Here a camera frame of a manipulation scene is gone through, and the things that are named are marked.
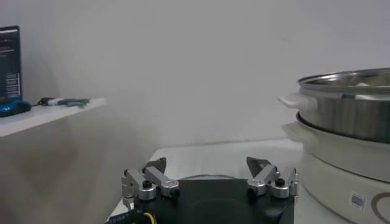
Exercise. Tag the white electric cooker base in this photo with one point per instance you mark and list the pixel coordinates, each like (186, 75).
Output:
(335, 170)

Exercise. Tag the stainless steel steamer basket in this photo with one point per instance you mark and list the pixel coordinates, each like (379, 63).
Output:
(350, 115)

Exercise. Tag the blue computer mouse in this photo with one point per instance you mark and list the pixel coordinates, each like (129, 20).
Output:
(13, 108)

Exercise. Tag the white side table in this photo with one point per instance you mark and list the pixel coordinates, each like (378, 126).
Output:
(45, 117)

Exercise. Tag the small black device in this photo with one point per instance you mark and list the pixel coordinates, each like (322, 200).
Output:
(44, 101)

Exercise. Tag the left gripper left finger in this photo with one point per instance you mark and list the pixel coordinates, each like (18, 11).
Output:
(146, 185)

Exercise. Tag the small white adapter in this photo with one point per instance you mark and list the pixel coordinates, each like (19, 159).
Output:
(56, 101)

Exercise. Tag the black screen display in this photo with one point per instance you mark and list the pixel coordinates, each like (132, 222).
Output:
(9, 61)

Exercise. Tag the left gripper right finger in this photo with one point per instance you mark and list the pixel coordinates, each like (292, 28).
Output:
(274, 184)

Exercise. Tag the green hand tool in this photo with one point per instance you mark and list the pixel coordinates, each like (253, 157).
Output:
(74, 102)

